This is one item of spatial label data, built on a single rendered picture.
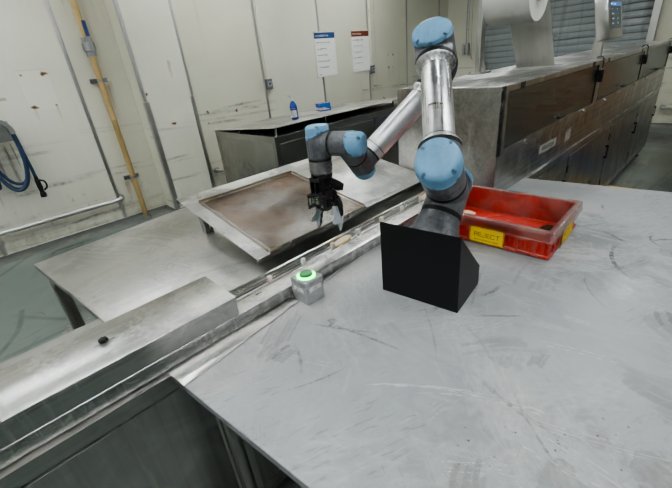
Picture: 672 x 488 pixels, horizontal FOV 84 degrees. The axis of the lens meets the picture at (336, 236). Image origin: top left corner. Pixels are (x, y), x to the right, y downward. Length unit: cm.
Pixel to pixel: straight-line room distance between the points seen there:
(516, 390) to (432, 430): 20
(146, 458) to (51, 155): 383
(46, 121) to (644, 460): 465
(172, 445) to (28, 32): 407
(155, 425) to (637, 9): 789
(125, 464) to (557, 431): 95
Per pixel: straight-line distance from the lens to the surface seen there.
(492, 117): 178
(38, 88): 465
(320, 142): 116
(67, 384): 98
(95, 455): 110
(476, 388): 89
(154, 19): 468
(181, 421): 116
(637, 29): 798
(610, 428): 90
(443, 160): 96
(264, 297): 111
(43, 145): 465
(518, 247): 138
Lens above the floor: 146
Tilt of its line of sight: 25 degrees down
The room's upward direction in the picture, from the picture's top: 6 degrees counter-clockwise
